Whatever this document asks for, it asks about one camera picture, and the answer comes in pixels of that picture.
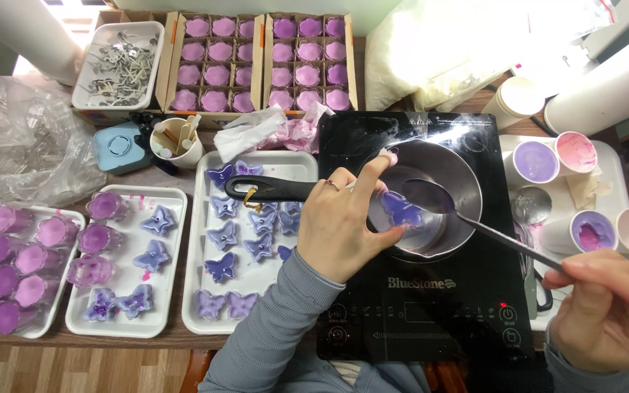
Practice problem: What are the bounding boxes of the white appliance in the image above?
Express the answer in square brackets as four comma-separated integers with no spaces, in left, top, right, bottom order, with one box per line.
[581,0,629,62]

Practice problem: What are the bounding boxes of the speckled lilac butterfly candle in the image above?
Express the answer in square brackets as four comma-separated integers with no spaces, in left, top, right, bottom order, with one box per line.
[82,287,118,322]

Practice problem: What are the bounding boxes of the white tray under paper cups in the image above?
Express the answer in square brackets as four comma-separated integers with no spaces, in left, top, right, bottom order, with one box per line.
[498,133,629,333]

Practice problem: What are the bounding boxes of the set of pink flower candles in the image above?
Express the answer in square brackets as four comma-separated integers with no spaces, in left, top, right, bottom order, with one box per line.
[269,16,351,112]
[170,16,256,114]

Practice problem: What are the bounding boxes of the dark purple butterfly candle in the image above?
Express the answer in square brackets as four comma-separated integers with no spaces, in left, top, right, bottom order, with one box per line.
[378,189,425,229]

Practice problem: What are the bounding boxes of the group of purple glass candles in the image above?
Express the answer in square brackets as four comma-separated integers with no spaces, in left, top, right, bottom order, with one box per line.
[0,205,80,336]

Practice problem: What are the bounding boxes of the white tray under glass candles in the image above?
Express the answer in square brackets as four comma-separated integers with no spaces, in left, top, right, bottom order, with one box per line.
[0,205,86,340]

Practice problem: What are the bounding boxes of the steel saucepan with black handle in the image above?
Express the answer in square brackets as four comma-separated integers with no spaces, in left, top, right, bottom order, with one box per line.
[224,139,483,259]

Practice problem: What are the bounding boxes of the beige scrap of paper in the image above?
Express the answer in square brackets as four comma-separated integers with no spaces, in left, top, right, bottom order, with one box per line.
[565,166,614,211]

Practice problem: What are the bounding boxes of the white plastic bag of wax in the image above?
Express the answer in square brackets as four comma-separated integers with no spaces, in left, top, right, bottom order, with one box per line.
[364,0,613,113]

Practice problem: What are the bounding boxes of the white tray with pink stains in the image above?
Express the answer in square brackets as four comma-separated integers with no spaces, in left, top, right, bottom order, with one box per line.
[66,184,189,339]

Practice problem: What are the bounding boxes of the person's right hand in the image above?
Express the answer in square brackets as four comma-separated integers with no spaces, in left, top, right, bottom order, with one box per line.
[542,249,629,374]

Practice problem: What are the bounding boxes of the paper cup with lilac wax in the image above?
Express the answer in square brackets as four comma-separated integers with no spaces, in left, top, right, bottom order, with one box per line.
[502,140,561,187]

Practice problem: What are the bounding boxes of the yellow tag on pan handle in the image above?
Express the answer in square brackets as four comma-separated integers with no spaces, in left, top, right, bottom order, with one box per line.
[243,187,264,214]

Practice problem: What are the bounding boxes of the large white cylinder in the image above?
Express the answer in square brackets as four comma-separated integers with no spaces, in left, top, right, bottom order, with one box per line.
[543,32,629,136]

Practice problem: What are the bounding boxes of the black induction cooker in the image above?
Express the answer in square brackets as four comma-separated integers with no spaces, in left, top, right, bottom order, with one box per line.
[316,112,537,364]

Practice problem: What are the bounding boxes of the light blue square device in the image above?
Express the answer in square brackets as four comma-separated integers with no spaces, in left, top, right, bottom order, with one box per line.
[93,121,152,176]

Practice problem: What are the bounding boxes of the group of purple butterfly candles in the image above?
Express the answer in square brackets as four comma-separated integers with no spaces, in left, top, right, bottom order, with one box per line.
[193,160,303,322]

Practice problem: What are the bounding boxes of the long metal spoon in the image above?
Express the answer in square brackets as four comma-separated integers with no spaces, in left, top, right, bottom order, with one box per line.
[401,179,567,273]

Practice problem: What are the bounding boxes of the small round metal bowl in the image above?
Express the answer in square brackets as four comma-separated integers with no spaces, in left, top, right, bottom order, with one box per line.
[510,186,553,226]

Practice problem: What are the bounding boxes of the bundle of wooden sticks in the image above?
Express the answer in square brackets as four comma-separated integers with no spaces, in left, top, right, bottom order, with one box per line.
[154,114,203,155]

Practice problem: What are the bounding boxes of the white crumpled tissue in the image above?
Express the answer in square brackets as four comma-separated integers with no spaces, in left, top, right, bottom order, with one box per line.
[213,106,288,164]

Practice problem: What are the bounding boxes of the large white tray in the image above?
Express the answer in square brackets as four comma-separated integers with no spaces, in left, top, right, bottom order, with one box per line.
[182,150,320,335]

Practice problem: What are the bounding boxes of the heap of metal-based candle wicks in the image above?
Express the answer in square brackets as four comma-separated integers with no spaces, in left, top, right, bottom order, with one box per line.
[79,32,159,107]

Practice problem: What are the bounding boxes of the paper cup holding sticks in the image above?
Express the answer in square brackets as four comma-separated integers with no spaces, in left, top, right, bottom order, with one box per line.
[149,117,205,169]

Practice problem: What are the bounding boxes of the pink-stained crumpled tissue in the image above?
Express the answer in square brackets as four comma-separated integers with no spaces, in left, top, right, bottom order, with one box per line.
[259,102,336,155]

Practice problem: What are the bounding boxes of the paper cup with pink wax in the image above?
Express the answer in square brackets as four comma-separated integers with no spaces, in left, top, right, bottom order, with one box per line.
[553,131,600,177]

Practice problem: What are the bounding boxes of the paper cup purple-pink wax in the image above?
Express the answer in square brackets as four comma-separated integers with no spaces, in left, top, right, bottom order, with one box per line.
[540,210,619,255]

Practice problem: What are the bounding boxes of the person's grey-blue top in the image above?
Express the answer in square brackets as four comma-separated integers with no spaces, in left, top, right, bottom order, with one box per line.
[279,354,431,393]

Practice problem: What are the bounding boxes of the black power cable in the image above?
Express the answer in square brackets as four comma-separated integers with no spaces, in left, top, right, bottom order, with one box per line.
[532,270,555,313]

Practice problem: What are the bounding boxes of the person's left hand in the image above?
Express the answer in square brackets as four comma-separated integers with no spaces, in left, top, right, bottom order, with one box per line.
[296,152,405,285]

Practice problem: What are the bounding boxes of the clear pink-speckled glass cup candle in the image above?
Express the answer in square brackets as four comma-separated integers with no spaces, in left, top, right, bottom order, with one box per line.
[67,254,115,289]

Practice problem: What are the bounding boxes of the white pipe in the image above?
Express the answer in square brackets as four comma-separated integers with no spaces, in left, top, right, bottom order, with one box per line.
[0,0,84,86]

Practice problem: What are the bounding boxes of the small black bottles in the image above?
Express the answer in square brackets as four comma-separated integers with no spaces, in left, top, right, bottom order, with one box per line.
[128,111,155,144]

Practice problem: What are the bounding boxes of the cardboard box with dividers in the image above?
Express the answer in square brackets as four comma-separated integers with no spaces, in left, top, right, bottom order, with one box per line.
[164,11,265,119]
[262,11,359,116]

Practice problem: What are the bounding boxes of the white tray of wicks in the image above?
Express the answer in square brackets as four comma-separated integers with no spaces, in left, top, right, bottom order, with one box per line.
[71,21,166,112]

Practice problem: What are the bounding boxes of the purple candle in glass cup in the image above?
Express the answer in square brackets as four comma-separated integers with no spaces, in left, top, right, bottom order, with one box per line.
[86,191,130,222]
[78,222,124,255]

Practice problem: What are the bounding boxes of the stack of white paper cups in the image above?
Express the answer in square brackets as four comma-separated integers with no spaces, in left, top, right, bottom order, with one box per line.
[480,76,546,131]

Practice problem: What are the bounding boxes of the clear plastic bag of glasses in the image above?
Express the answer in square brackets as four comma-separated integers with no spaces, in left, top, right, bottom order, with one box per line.
[0,75,108,209]

